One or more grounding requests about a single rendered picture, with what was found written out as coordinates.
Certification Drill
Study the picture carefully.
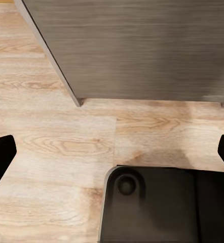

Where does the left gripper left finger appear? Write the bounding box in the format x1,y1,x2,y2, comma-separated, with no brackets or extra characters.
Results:
0,135,17,180

